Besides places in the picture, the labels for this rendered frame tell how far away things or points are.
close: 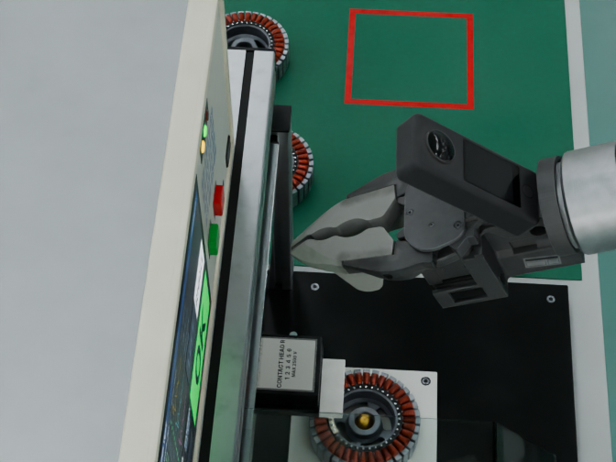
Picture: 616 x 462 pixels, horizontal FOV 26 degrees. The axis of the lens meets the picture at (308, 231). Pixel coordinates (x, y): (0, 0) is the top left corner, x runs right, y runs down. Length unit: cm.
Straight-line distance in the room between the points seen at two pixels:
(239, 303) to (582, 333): 54
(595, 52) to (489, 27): 104
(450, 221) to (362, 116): 70
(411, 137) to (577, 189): 12
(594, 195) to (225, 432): 32
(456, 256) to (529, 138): 70
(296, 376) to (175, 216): 42
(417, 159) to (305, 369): 41
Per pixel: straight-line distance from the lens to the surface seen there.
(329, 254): 99
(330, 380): 130
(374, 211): 99
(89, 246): 86
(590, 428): 145
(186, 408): 93
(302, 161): 155
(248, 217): 111
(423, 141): 90
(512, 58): 172
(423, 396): 140
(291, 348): 127
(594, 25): 283
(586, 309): 152
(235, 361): 104
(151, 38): 97
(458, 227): 95
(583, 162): 94
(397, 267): 95
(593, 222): 93
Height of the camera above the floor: 203
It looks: 56 degrees down
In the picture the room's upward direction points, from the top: straight up
